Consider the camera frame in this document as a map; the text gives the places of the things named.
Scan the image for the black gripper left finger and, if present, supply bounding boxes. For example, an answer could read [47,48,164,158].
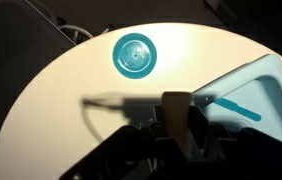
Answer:
[59,106,173,180]

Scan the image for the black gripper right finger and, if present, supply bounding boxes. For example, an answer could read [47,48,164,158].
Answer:
[189,106,282,180]

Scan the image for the blue toy spatula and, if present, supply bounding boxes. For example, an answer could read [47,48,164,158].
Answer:
[215,98,262,121]

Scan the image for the light blue toy sink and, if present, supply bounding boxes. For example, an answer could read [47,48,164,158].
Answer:
[192,54,282,141]

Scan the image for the round white table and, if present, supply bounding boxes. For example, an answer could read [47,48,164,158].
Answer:
[0,23,282,180]

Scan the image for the teal round saucer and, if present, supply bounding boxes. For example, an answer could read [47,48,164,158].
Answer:
[112,33,157,79]

